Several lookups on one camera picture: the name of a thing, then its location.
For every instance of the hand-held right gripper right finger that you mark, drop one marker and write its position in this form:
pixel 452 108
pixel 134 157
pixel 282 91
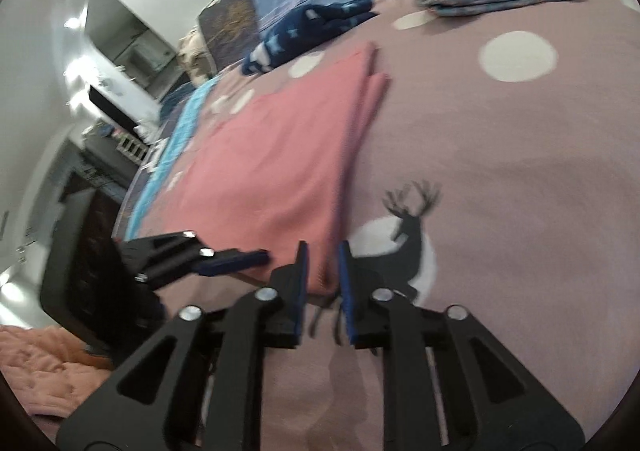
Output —
pixel 346 301

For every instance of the white ladder-shaped rack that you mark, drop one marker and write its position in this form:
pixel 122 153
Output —
pixel 132 148

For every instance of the dark cabinet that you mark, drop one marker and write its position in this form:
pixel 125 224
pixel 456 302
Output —
pixel 95 181

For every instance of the pink long-sleeve shirt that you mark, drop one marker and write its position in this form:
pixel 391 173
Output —
pixel 280 146

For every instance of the beige clothes pile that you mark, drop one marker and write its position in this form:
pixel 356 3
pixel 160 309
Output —
pixel 192 56

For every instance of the navy star print blanket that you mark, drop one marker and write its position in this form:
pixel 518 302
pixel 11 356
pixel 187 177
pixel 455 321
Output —
pixel 300 31

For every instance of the arched wall mirror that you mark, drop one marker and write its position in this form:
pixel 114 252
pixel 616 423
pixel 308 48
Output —
pixel 120 26

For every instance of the dark blue fluffy blanket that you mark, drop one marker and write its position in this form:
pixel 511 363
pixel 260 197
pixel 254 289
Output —
pixel 175 98

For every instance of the navy tree print pillow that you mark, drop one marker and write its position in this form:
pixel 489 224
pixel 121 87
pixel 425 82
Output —
pixel 230 16

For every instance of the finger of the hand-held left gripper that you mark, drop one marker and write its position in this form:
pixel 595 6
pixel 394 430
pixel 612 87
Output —
pixel 235 259

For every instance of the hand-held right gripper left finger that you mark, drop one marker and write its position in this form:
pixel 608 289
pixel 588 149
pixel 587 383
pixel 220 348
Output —
pixel 300 301

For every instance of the peach fluffy blanket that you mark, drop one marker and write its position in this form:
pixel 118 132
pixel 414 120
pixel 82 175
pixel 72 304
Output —
pixel 45 361

